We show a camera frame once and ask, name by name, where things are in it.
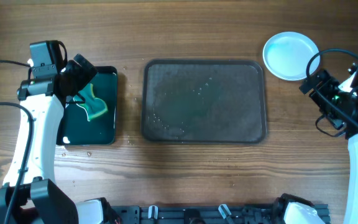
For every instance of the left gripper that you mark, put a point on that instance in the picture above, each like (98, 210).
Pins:
(81, 69)

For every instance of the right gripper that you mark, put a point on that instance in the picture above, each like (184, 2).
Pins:
(317, 86)

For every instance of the green yellow sponge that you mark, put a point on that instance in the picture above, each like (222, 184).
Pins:
(94, 107)

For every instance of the white plate top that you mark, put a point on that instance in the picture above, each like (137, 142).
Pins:
(287, 54)

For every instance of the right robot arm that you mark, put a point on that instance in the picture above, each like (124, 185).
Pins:
(351, 213)

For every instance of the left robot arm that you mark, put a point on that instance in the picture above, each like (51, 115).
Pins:
(29, 193)

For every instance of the black water tray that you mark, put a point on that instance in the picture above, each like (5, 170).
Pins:
(75, 129)

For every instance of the brown serving tray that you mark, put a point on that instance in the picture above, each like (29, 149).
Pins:
(193, 101)

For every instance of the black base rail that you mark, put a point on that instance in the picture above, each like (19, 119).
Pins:
(246, 214)

